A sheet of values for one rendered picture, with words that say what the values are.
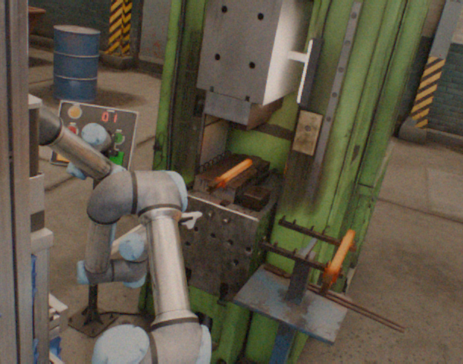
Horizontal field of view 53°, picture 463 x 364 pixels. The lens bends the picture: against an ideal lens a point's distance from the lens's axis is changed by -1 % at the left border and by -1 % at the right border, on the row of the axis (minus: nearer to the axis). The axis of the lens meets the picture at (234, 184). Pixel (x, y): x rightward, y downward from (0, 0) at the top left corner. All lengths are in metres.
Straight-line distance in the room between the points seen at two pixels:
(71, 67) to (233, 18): 4.72
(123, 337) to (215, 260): 1.07
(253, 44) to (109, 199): 0.90
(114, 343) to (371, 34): 1.38
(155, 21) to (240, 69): 6.95
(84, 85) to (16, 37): 5.72
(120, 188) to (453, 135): 7.03
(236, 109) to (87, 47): 4.67
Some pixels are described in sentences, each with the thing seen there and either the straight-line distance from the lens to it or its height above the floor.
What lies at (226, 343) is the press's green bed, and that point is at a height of 0.23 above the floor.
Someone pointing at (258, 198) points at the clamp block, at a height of 0.98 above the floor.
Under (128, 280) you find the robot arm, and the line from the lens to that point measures 1.59.
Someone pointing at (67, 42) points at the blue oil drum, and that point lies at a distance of 6.42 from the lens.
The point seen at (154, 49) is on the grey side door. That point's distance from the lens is 8.84.
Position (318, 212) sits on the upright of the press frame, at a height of 0.94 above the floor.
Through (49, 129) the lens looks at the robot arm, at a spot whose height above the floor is 1.36.
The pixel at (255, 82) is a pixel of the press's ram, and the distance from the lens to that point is 1.86.
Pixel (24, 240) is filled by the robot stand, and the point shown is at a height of 1.30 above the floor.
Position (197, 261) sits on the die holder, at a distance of 2.17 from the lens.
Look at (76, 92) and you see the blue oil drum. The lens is 6.53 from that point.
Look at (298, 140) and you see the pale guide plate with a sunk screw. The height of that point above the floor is 1.23.
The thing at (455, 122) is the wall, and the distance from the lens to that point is 7.90.
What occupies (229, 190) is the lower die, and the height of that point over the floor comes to 0.97.
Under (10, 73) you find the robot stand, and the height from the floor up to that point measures 1.61.
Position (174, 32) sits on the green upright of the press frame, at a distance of 2.17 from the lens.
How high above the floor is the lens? 1.80
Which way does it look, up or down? 23 degrees down
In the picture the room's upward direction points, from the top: 10 degrees clockwise
